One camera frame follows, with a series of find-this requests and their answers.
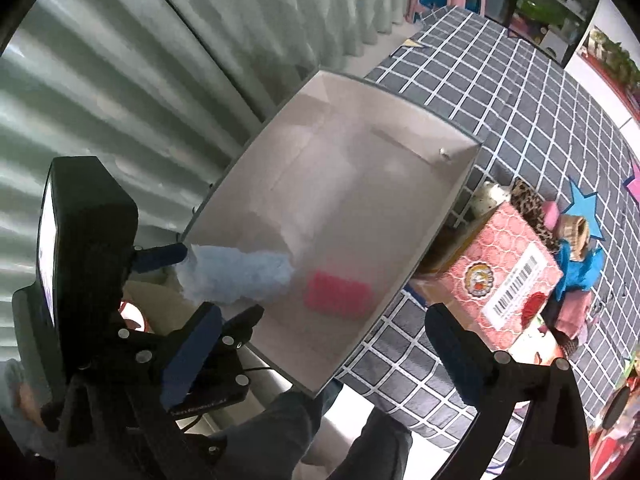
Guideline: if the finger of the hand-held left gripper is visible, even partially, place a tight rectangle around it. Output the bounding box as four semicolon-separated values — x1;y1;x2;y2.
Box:
131;242;190;275
172;304;265;413

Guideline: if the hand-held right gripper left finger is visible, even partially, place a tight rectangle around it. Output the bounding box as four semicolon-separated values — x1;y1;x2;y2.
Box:
56;302;223;480

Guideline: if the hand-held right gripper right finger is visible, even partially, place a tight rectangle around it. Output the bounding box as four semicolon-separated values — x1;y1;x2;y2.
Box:
424;304;591;480

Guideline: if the light blue fluffy scrunchie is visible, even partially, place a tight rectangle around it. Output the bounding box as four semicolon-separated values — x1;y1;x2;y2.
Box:
172;242;296;306

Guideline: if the bright blue fluffy scrunchie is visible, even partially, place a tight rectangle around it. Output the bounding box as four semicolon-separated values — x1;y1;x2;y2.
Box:
552;240;607;301

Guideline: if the leopard print scrunchie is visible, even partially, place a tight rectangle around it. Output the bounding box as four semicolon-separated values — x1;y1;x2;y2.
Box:
510;179;561;253

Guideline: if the white cardboard box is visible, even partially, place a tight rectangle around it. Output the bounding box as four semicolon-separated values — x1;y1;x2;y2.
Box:
179;70;485;398

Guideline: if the person's left forearm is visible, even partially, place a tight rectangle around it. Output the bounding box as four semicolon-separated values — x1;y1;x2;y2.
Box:
0;360;56;456

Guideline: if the red patterned cardboard box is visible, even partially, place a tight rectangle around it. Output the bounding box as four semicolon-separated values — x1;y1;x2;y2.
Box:
407;201;565;353

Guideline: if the person's leg in jeans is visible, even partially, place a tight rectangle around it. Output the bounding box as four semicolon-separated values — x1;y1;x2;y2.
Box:
215;382;346;480
325;407;413;480

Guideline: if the dusty pink scrunchie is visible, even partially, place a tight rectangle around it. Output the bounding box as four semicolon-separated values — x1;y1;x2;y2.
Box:
555;290;593;333

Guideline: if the black round disc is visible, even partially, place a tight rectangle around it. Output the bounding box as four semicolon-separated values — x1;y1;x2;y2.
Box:
602;390;636;431

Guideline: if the beige striped scrunchie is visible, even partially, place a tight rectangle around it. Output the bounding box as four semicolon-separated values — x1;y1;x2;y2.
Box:
560;215;591;261

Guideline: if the grey checked blanket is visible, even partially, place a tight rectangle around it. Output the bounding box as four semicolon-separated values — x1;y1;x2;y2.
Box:
330;5;640;441

